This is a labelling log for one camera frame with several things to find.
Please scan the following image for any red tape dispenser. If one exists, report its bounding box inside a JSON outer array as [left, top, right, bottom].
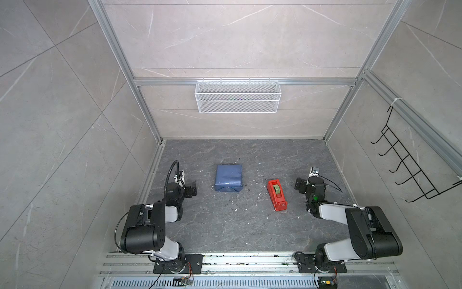
[[267, 179, 288, 211]]

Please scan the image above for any light blue wrapping paper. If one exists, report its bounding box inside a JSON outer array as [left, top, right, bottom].
[[214, 164, 244, 193]]

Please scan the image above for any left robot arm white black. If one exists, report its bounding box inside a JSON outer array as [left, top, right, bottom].
[[116, 181, 197, 267]]

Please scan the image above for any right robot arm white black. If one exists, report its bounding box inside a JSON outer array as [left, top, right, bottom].
[[294, 174, 404, 271]]

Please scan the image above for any green clear tape roll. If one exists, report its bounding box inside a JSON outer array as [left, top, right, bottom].
[[273, 184, 281, 195]]

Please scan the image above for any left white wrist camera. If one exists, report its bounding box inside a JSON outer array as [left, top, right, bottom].
[[174, 171, 185, 189]]

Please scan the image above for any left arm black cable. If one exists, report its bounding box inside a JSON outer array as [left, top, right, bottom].
[[164, 159, 180, 203]]

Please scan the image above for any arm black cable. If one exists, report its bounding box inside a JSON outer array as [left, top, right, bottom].
[[321, 176, 343, 193], [164, 159, 180, 203]]

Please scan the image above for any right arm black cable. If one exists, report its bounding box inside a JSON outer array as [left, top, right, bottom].
[[321, 176, 343, 193]]

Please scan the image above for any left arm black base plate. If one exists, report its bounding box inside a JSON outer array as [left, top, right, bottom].
[[153, 254, 204, 274]]

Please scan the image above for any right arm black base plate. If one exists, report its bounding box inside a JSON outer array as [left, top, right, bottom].
[[293, 252, 347, 273]]

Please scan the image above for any white wire mesh basket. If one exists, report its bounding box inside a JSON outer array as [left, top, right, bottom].
[[194, 80, 282, 114]]

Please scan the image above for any aluminium mounting rail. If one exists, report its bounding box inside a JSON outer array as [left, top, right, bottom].
[[93, 252, 406, 289]]

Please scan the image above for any black wire hook rack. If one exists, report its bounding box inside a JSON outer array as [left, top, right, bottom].
[[370, 106, 462, 204]]

